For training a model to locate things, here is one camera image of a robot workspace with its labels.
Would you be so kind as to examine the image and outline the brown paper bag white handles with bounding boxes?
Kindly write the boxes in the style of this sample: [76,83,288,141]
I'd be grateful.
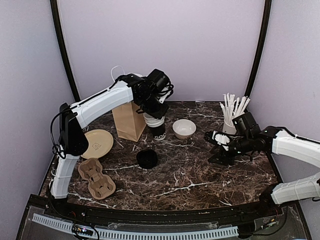
[109,65,148,142]

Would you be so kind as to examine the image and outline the white slotted cable duct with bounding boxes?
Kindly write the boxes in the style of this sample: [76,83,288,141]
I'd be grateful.
[31,213,239,240]

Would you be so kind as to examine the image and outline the beige round plate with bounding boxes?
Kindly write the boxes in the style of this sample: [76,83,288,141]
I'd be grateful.
[81,129,114,159]

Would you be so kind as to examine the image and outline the black right frame post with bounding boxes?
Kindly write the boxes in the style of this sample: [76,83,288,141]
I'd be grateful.
[244,0,272,98]

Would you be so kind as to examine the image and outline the brown cardboard cup carrier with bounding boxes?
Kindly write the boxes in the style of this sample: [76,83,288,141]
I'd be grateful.
[78,158,116,200]

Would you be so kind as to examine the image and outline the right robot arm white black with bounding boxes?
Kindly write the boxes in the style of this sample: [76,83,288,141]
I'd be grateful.
[204,112,320,217]

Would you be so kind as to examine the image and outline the white paper bowl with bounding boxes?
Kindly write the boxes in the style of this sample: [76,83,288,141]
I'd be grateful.
[172,119,197,140]

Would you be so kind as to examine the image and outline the stack of black cup lids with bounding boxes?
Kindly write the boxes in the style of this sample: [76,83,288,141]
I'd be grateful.
[136,149,158,169]

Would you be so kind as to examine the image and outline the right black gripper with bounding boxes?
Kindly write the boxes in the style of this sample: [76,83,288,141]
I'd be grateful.
[208,134,253,166]

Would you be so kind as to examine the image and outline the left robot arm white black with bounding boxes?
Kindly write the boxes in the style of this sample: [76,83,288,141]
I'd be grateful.
[50,69,174,218]

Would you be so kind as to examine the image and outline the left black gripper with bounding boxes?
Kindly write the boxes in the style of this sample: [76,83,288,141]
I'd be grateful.
[139,92,170,120]

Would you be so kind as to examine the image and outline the stack of black paper cups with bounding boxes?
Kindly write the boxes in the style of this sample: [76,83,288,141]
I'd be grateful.
[143,113,166,141]

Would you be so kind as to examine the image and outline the white cup holding straws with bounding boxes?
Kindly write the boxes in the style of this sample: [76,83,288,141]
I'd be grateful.
[222,120,237,135]

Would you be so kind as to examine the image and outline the black frame post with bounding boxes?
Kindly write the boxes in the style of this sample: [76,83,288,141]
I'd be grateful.
[49,0,81,102]
[244,0,272,98]

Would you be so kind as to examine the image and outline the bundle of white wrapped straws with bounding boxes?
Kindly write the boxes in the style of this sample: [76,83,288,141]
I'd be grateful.
[219,93,251,126]

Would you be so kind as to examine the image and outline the black left frame post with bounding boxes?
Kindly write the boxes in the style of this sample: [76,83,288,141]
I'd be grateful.
[49,0,81,102]

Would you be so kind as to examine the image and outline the black front table rail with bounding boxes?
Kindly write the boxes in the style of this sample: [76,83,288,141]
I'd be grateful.
[27,194,290,232]

